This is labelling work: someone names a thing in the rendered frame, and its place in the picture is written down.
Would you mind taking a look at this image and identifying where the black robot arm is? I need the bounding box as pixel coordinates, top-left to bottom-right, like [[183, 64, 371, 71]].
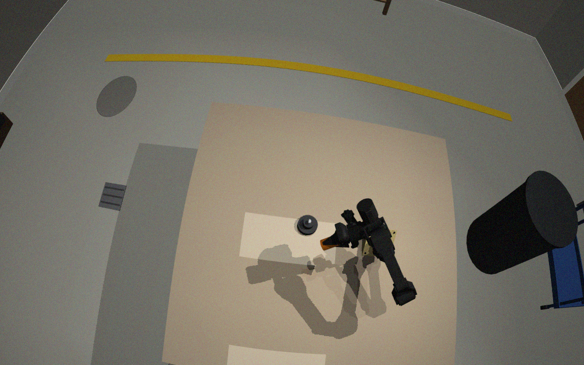
[[341, 198, 417, 306]]

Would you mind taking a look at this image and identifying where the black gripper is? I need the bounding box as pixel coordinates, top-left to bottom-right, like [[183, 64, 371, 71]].
[[322, 221, 366, 249]]

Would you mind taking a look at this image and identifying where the black round pedestal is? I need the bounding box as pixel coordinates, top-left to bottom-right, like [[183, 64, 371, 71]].
[[298, 215, 318, 235]]

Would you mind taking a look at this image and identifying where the orange cylinder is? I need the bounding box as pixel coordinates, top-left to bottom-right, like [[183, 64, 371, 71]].
[[320, 237, 338, 250]]

